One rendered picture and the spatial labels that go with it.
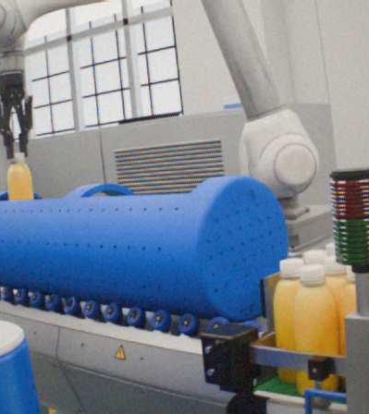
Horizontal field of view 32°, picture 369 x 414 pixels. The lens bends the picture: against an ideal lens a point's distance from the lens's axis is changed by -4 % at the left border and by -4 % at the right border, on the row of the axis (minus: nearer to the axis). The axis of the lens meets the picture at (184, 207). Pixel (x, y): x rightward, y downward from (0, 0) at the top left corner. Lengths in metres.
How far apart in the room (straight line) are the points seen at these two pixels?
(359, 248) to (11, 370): 0.56
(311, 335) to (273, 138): 0.73
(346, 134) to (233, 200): 2.89
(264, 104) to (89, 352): 0.73
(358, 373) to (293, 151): 0.92
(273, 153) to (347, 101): 2.54
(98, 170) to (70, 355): 2.06
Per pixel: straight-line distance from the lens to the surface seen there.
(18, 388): 1.02
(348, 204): 0.69
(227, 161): 3.02
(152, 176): 3.28
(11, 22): 1.66
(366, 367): 0.74
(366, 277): 0.72
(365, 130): 4.06
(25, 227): 1.62
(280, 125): 1.63
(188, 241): 1.19
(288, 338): 1.07
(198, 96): 4.27
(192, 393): 1.29
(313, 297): 0.99
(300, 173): 1.59
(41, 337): 1.67
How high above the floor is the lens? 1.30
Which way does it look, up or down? 5 degrees down
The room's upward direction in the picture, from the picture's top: 6 degrees counter-clockwise
